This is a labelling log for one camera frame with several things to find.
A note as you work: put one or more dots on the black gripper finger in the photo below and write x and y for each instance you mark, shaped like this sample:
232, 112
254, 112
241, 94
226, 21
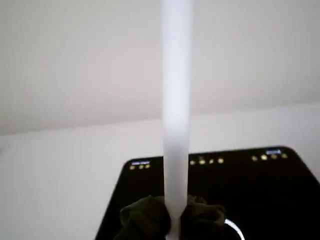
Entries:
202, 217
145, 217

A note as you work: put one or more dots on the white stylus pen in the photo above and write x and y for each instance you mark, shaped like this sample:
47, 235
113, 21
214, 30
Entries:
176, 100

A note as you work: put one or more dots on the tablet with black screen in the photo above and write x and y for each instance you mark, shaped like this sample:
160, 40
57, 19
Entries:
262, 195

